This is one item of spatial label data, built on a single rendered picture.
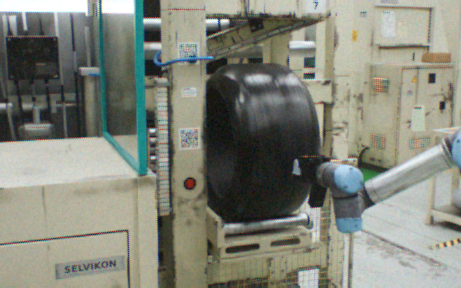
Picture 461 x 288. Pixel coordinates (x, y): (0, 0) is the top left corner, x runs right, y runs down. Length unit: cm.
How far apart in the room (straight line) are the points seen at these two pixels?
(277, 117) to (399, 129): 490
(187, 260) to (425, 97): 521
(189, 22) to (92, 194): 88
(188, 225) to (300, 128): 53
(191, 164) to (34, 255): 88
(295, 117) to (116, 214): 85
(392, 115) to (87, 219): 570
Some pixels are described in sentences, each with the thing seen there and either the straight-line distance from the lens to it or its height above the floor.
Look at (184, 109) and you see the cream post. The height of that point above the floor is 132.
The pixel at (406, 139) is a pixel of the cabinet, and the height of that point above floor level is 42.
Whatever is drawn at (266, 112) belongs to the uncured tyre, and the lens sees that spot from 194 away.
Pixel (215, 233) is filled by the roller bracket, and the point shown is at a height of 90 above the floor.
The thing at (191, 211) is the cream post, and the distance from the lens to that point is 210.
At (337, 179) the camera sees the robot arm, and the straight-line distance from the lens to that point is 167.
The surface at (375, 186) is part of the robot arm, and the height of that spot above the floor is 113.
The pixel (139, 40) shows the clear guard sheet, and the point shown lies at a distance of 128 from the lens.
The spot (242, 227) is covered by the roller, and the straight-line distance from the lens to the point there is 210.
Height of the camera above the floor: 157
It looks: 10 degrees down
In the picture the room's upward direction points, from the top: straight up
